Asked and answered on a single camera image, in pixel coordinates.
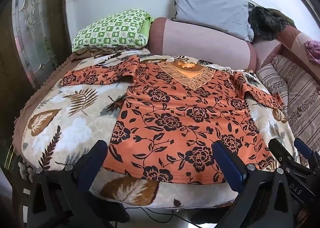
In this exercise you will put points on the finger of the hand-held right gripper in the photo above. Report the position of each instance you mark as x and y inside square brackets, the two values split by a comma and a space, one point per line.
[281, 150]
[303, 148]

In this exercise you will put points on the patterned glass door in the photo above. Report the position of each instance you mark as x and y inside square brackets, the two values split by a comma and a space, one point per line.
[32, 30]

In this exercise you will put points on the grey pillow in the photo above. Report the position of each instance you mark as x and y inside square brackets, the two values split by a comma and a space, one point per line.
[212, 6]

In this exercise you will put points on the green checkered pillow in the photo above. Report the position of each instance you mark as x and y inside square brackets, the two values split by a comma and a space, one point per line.
[112, 30]

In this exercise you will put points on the beige leaf print blanket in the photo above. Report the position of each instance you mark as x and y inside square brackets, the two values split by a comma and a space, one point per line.
[70, 123]

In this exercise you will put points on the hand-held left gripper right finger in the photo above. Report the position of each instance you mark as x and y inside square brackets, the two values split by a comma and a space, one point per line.
[228, 165]

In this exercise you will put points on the pink and brown cushion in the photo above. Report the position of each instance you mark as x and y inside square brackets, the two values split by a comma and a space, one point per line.
[290, 43]

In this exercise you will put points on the striped floral pillow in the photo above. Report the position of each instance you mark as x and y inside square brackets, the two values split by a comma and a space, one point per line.
[300, 93]

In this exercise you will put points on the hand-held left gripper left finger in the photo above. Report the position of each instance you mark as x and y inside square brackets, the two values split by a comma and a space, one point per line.
[97, 154]

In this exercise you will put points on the pink and brown bolster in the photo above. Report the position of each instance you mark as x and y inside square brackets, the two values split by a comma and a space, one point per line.
[200, 43]

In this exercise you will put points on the orange floral shirt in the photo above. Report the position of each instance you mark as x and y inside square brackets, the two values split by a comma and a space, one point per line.
[180, 118]

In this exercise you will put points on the pink crumpled cloth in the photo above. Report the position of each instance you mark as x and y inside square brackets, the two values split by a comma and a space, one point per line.
[313, 49]

